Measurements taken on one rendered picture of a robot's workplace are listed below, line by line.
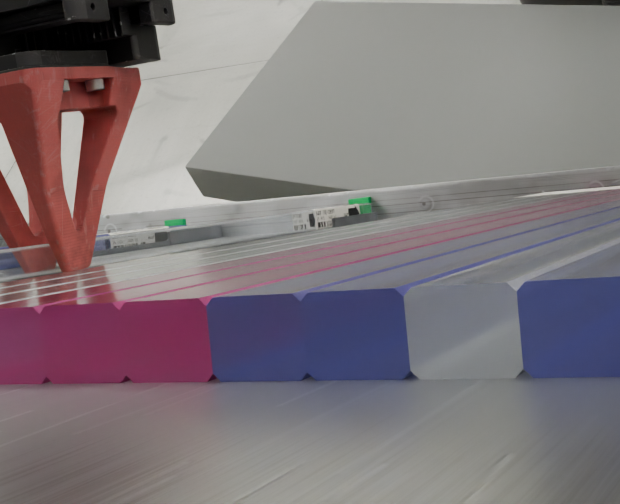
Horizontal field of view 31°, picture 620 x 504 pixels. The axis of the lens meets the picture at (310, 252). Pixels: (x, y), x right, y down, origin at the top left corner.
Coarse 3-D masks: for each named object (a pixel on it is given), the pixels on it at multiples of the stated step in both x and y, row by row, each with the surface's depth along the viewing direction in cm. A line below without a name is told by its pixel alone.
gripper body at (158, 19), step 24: (0, 0) 38; (24, 0) 38; (48, 0) 38; (72, 0) 37; (96, 0) 38; (120, 0) 40; (144, 0) 41; (168, 0) 42; (0, 24) 39; (24, 24) 39; (48, 24) 38; (144, 24) 42; (168, 24) 43; (24, 48) 41; (48, 48) 43
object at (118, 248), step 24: (264, 216) 57; (288, 216) 59; (312, 216) 61; (96, 240) 44; (120, 240) 46; (144, 240) 47; (168, 240) 49; (192, 240) 50; (216, 240) 52; (240, 240) 54; (0, 264) 39; (24, 264) 40; (48, 264) 42; (96, 264) 44
